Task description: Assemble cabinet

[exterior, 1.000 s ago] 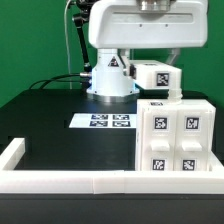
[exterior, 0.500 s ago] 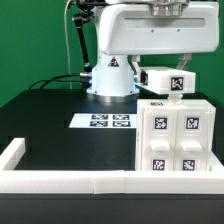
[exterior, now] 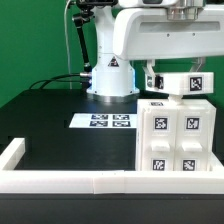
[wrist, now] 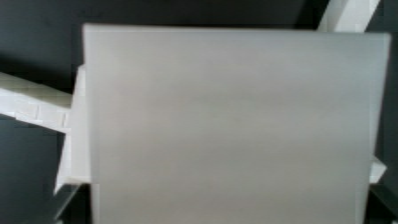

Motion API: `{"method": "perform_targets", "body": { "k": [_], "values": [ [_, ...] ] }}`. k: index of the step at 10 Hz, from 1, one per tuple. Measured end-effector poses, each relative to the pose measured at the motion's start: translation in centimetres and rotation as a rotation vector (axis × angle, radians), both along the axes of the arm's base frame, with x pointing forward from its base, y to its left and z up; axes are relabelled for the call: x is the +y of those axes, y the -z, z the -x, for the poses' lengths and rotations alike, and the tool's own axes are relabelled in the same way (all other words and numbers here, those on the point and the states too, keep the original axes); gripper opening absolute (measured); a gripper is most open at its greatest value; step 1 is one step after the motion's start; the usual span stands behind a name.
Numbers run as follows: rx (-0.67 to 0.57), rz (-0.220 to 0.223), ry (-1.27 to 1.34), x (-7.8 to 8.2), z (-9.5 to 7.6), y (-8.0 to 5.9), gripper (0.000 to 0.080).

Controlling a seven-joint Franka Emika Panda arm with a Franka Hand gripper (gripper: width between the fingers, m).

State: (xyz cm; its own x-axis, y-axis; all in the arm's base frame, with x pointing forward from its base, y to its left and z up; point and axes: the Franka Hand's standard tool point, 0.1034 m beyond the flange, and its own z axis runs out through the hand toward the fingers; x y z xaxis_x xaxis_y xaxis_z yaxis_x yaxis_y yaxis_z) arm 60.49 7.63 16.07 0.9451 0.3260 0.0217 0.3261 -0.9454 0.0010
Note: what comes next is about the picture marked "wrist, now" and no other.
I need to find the white U-shaped fence frame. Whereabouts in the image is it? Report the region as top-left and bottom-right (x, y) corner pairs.
(0, 0), (383, 135)

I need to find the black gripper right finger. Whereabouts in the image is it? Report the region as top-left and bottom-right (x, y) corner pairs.
(364, 184), (398, 224)

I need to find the small white cabinet top block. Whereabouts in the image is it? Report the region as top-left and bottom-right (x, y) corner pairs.
(81, 24), (390, 224)

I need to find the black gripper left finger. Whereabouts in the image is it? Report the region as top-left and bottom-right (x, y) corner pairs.
(33, 184), (88, 224)

